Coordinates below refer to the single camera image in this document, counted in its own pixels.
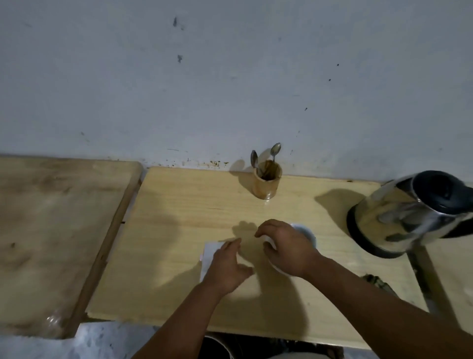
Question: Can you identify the person's left hand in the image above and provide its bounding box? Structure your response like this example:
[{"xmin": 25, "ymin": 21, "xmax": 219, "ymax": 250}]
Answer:
[{"xmin": 201, "ymin": 238, "xmax": 255, "ymax": 296}]

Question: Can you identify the person's right hand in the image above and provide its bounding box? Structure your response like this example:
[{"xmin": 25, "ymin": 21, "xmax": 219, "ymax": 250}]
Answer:
[{"xmin": 254, "ymin": 218, "xmax": 322, "ymax": 280}]

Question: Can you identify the silver foil sachet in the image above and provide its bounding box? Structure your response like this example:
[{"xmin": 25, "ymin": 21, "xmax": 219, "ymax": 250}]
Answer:
[{"xmin": 199, "ymin": 241, "xmax": 226, "ymax": 284}]

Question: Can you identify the green cloth rag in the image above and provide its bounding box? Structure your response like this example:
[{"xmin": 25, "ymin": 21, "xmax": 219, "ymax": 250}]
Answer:
[{"xmin": 360, "ymin": 273, "xmax": 400, "ymax": 298}]

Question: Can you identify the steel kettle black handle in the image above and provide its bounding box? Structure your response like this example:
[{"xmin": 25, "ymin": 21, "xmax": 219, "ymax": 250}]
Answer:
[{"xmin": 346, "ymin": 170, "xmax": 473, "ymax": 259}]

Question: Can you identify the person's left forearm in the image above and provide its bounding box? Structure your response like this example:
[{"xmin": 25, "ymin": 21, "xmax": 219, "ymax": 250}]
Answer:
[{"xmin": 131, "ymin": 283, "xmax": 230, "ymax": 359}]

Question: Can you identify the person's right forearm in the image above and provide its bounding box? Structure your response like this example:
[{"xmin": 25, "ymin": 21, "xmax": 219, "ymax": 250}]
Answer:
[{"xmin": 301, "ymin": 255, "xmax": 473, "ymax": 359}]

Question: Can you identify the wooden spoon holder cup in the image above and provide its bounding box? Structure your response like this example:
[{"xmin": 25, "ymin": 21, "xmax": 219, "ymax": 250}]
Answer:
[{"xmin": 252, "ymin": 160, "xmax": 283, "ymax": 201}]

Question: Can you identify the light wooden table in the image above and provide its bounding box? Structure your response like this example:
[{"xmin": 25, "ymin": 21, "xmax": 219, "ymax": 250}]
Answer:
[{"xmin": 85, "ymin": 166, "xmax": 429, "ymax": 350}]

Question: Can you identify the short metal spoon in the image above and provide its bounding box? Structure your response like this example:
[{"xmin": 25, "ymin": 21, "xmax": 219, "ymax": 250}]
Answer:
[{"xmin": 250, "ymin": 149, "xmax": 263, "ymax": 178}]

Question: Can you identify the pale scuffed wooden table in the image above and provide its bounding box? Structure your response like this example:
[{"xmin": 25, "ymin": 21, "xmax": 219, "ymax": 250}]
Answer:
[{"xmin": 421, "ymin": 229, "xmax": 473, "ymax": 335}]

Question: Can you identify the worn stained wooden table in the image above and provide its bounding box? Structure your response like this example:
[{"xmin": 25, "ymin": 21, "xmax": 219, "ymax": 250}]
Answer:
[{"xmin": 0, "ymin": 156, "xmax": 144, "ymax": 340}]

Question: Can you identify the clear plastic wrap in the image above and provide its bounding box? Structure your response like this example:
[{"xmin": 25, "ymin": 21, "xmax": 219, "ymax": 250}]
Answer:
[{"xmin": 45, "ymin": 310, "xmax": 71, "ymax": 340}]

